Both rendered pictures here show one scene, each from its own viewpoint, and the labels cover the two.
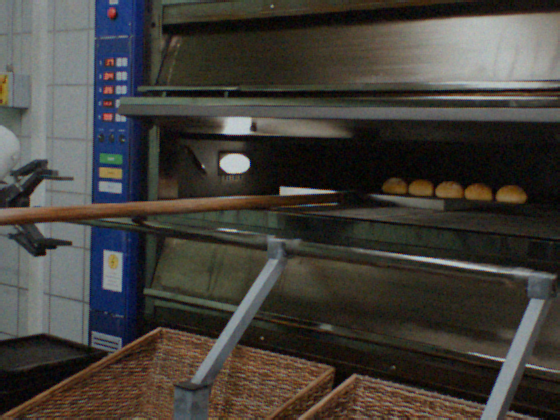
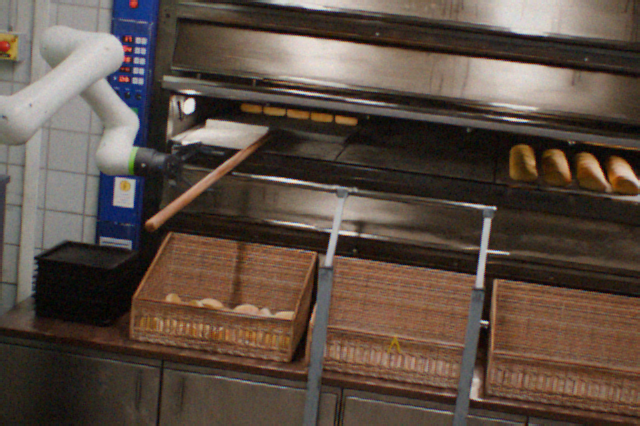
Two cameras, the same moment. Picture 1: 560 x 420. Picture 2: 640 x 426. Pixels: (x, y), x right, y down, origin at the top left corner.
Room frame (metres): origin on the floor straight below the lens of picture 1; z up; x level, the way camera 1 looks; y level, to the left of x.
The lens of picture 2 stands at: (-2.04, 2.20, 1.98)
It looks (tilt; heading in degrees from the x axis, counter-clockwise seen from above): 12 degrees down; 329
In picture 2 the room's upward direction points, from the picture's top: 6 degrees clockwise
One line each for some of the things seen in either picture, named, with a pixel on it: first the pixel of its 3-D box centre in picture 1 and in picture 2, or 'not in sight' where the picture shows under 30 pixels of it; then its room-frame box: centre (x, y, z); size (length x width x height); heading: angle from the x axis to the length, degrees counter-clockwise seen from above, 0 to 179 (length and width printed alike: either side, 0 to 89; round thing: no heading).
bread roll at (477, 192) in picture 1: (479, 191); (321, 114); (2.78, -0.62, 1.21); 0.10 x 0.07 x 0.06; 49
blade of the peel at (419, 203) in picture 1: (389, 195); (282, 125); (2.55, -0.31, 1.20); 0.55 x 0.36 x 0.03; 52
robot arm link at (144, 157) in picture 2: not in sight; (147, 162); (1.76, 0.60, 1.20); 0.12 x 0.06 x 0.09; 142
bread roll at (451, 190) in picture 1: (450, 189); (298, 111); (2.84, -0.54, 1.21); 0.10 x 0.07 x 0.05; 54
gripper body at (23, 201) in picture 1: (11, 204); (168, 166); (1.71, 0.55, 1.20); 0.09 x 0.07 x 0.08; 52
